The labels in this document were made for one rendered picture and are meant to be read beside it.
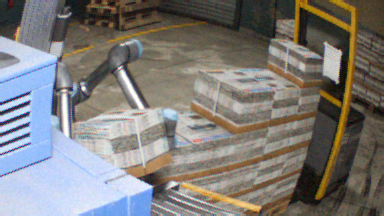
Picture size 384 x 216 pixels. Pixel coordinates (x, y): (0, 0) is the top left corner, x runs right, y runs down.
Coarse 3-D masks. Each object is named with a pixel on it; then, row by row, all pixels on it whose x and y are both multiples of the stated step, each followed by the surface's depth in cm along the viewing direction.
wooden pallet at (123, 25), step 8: (120, 0) 884; (128, 0) 910; (136, 0) 932; (152, 0) 976; (160, 0) 984; (120, 8) 888; (128, 8) 893; (136, 8) 916; (152, 8) 981; (120, 16) 891; (128, 16) 917; (136, 16) 939; (152, 16) 985; (160, 16) 989; (120, 24) 895; (128, 24) 900; (136, 24) 922
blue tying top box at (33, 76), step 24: (0, 48) 88; (24, 48) 90; (0, 72) 73; (24, 72) 77; (48, 72) 85; (0, 96) 72; (24, 96) 81; (48, 96) 87; (0, 120) 74; (24, 120) 82; (48, 120) 89; (0, 144) 76; (24, 144) 83; (48, 144) 91; (0, 168) 76
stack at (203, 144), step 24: (192, 120) 333; (192, 144) 305; (216, 144) 315; (240, 144) 328; (264, 144) 344; (288, 144) 363; (168, 168) 299; (192, 168) 310; (240, 168) 337; (264, 168) 354; (192, 192) 317; (216, 192) 332; (264, 192) 367
